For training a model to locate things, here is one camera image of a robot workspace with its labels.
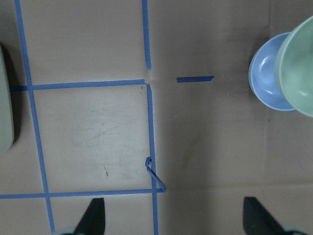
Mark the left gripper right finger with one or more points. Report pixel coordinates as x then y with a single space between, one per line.
258 221

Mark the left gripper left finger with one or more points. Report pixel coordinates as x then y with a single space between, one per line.
93 221

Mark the blue bowl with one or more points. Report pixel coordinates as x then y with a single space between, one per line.
261 75

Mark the green bowl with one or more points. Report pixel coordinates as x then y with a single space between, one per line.
294 68

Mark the cream toaster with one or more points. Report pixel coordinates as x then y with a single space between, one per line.
6 114

